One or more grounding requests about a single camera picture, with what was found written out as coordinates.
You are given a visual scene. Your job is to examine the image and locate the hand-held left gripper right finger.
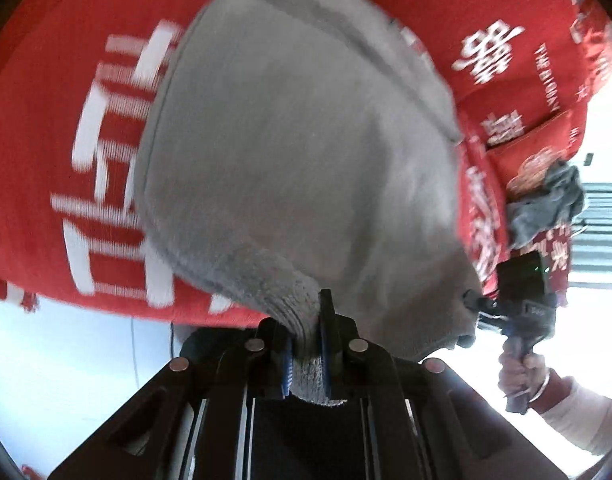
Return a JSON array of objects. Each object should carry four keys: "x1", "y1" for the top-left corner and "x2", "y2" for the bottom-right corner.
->
[{"x1": 316, "y1": 289, "x2": 569, "y2": 480}]

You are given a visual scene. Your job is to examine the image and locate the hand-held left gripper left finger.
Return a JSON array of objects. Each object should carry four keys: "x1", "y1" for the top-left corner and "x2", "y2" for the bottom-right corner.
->
[{"x1": 48, "y1": 317, "x2": 294, "y2": 480}]

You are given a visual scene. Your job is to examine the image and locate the person's right hand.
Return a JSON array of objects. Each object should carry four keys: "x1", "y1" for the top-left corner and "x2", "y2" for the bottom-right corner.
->
[{"x1": 498, "y1": 347, "x2": 551, "y2": 411}]

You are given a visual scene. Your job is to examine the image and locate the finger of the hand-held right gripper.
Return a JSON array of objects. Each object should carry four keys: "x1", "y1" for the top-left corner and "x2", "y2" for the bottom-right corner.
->
[
  {"x1": 456, "y1": 312, "x2": 506, "y2": 350},
  {"x1": 463, "y1": 289, "x2": 504, "y2": 313}
]

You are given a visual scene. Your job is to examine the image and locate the red printed blanket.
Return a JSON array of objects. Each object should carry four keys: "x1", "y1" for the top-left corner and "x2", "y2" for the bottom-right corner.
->
[{"x1": 0, "y1": 0, "x2": 612, "y2": 328}]

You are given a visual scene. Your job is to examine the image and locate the person's right forearm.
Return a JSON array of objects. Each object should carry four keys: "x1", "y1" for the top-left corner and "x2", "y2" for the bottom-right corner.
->
[{"x1": 528, "y1": 367, "x2": 612, "y2": 457}]

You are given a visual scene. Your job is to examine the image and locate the dark grey crumpled cloth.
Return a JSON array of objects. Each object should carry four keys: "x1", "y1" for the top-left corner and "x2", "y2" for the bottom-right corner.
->
[{"x1": 506, "y1": 160, "x2": 586, "y2": 251}]

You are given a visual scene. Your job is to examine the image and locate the thin wrist bracelet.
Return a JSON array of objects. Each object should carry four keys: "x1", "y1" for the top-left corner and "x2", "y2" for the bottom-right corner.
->
[{"x1": 530, "y1": 367, "x2": 555, "y2": 404}]

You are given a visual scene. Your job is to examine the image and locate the grey knit sweater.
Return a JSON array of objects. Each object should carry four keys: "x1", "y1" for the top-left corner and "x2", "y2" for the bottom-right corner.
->
[{"x1": 133, "y1": 0, "x2": 484, "y2": 408}]

